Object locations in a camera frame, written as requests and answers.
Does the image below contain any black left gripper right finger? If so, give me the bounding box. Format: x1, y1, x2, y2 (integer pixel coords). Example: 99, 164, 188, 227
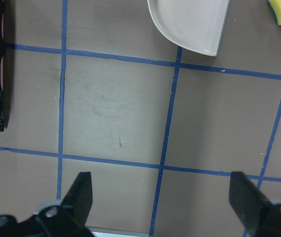
229, 171, 272, 236

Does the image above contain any beige plastic dustpan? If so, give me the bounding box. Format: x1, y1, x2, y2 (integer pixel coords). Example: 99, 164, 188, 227
147, 0, 230, 56

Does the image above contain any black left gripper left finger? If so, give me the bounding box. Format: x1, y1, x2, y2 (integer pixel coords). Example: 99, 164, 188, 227
61, 172, 92, 227

